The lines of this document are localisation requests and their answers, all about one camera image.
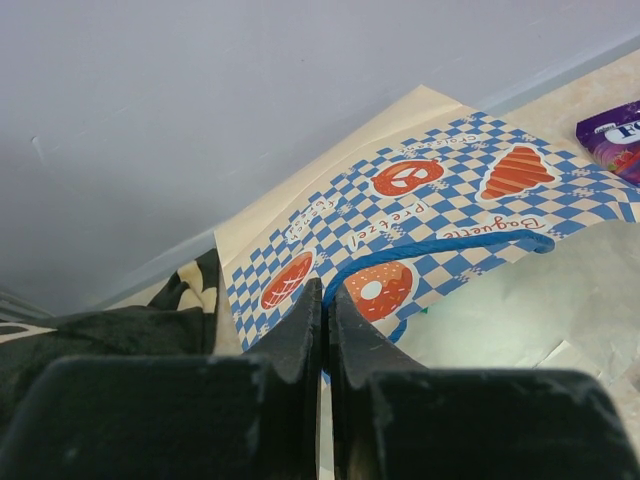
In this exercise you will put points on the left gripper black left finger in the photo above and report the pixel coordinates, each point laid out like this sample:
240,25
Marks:
252,416

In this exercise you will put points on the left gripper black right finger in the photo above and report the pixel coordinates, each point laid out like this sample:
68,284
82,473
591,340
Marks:
394,418

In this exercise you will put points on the blue checkered paper bag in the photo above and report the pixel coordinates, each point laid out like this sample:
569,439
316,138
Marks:
466,241

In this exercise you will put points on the purple Fox's candy packet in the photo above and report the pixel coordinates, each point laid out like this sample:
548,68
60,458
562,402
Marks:
612,139

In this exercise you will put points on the black floral plush blanket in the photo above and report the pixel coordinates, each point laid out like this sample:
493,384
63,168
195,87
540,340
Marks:
181,319

